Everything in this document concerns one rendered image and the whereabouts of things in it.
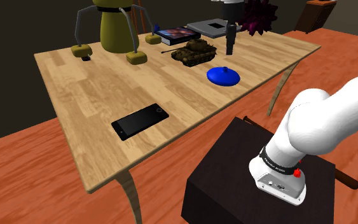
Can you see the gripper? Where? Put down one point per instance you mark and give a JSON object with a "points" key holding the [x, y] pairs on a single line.
{"points": [[232, 14]]}

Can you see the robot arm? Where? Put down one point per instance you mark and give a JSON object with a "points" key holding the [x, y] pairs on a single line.
{"points": [[315, 127]]}

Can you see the dark purple plant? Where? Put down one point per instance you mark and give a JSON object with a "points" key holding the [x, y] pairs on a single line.
{"points": [[259, 15]]}

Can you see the grey flat box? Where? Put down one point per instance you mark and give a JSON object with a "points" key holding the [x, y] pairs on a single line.
{"points": [[203, 29]]}

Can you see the olive toy tank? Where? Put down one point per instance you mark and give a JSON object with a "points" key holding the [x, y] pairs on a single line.
{"points": [[194, 52]]}

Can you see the book with dark picture cover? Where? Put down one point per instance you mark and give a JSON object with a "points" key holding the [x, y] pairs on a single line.
{"points": [[175, 33]]}

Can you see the blue round lid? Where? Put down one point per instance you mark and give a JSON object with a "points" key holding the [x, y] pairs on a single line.
{"points": [[223, 77]]}

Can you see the small blue figure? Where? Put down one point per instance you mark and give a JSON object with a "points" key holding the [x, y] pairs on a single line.
{"points": [[157, 27]]}

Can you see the brown wooden cabinet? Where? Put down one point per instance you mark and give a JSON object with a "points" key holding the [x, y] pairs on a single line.
{"points": [[315, 15]]}

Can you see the olive figure with grey arms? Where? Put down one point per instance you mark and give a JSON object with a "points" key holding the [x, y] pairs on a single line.
{"points": [[115, 34]]}

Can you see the black phone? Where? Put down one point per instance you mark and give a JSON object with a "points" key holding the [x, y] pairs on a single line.
{"points": [[140, 121]]}

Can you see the light wooden table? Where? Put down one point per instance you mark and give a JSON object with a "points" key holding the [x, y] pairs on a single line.
{"points": [[104, 86]]}

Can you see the small black object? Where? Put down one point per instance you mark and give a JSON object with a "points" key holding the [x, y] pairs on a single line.
{"points": [[86, 58]]}

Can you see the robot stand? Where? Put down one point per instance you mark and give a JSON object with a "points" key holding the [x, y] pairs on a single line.
{"points": [[228, 173]]}

